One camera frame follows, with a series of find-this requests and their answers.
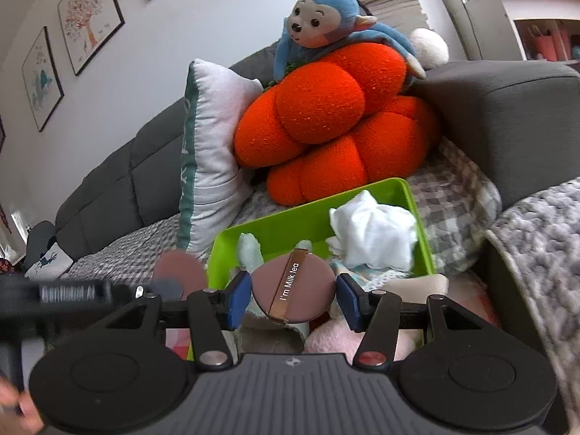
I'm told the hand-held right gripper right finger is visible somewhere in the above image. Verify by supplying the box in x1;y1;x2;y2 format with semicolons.
335;273;501;369

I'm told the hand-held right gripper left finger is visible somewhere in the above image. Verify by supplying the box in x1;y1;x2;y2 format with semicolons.
90;271;253;370

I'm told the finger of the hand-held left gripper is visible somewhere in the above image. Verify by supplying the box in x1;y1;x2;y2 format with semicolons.
135;280;186;303

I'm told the brown round powder puff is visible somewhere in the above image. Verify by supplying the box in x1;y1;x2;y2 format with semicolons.
250;249;337;324
153;249;209;301

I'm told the beige bunny doll blue dress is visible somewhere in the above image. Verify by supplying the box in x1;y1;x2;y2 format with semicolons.
330;259;450;311

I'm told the white cloth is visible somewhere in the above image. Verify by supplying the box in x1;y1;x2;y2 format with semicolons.
327;189;418;269

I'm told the pink plush toy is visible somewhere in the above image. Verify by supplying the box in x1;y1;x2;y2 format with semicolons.
303;276;501;360

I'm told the green plastic box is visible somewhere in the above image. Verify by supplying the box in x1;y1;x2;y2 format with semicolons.
188;178;436;364

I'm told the person's left hand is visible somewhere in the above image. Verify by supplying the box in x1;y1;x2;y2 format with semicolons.
0;377;45;435

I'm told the grey checked blanket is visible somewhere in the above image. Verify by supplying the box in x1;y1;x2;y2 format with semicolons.
57;138;503;284

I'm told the orange pumpkin cushion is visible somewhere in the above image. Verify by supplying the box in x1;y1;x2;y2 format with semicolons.
265;95;441;207
233;42;409;169

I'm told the green and white pillow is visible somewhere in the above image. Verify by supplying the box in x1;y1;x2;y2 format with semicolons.
176;58;264;254

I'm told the grey quilted blanket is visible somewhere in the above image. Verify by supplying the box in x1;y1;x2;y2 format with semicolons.
486;178;580;422

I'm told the framed blue bird picture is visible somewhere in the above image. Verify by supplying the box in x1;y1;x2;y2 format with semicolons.
21;26;65;133

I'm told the grey sofa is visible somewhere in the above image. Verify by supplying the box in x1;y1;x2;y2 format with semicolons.
54;41;580;259

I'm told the white plush ball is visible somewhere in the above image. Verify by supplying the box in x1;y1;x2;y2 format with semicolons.
409;28;450;70

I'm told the blue monkey plush toy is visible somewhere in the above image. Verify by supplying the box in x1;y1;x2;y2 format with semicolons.
272;0;427;83

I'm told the framed tree picture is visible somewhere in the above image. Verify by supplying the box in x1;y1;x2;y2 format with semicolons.
57;0;126;77

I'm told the pink cup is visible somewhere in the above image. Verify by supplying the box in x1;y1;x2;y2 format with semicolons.
531;32;557;62

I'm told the white shelf unit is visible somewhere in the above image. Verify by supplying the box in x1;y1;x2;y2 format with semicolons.
464;0;580;66

